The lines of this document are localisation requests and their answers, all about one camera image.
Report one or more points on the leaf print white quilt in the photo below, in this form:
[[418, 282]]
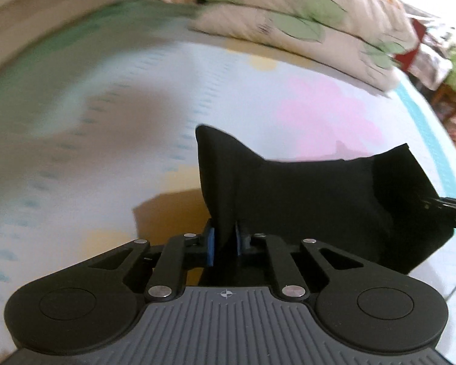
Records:
[[307, 11]]

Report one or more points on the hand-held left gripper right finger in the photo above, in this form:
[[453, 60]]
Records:
[[237, 243]]

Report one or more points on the black pants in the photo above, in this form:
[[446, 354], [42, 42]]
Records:
[[319, 197]]

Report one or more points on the brown wooden stool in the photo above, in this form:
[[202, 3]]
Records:
[[452, 102]]

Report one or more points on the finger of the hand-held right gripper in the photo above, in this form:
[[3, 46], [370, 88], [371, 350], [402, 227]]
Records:
[[450, 209]]

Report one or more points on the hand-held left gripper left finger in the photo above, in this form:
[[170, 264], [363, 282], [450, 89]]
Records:
[[211, 247]]

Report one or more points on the red bed post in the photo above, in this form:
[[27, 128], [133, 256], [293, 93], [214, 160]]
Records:
[[406, 51]]

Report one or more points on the grey checked blanket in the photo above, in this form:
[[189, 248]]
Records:
[[433, 45]]

